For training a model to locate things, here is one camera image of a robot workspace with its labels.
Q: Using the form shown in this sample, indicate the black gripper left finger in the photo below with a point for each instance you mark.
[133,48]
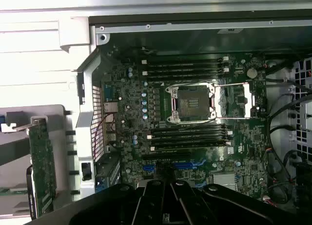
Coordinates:
[109,205]

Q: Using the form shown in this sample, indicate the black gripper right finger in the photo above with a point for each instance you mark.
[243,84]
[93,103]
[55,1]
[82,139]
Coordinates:
[219,205]

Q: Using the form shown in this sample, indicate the silver chipset heatsink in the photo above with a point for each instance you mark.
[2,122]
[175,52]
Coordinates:
[224,181]

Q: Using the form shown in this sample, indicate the black case security latch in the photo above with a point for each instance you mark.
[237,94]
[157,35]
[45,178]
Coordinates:
[85,170]

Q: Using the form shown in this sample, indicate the blue expansion slot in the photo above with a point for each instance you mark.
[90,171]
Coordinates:
[182,167]

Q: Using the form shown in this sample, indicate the RAM slot white latches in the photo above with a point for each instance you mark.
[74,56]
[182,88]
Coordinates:
[187,135]
[182,60]
[182,71]
[190,146]

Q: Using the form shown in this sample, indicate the green motherboard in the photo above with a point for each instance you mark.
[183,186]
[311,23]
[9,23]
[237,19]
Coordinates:
[243,142]

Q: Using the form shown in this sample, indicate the RAM slot black latches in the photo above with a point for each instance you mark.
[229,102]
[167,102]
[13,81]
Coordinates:
[182,77]
[187,140]
[182,66]
[187,130]

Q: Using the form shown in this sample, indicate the thin metal locking lever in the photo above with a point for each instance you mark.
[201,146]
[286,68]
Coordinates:
[195,121]

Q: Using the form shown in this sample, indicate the green RAM stick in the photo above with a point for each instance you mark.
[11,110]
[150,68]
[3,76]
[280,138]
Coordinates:
[14,191]

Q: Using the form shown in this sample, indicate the CPU socket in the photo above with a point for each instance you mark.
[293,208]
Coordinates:
[192,103]

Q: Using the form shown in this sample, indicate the silver socket cover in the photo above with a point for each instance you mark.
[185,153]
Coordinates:
[247,100]

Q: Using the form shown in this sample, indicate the silver perforated drive cage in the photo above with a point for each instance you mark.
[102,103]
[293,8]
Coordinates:
[304,137]

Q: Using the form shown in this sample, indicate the black open PC case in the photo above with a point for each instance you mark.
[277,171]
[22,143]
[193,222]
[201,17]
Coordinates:
[195,25]

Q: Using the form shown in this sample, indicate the white case wall sticker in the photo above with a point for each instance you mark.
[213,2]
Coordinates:
[230,30]

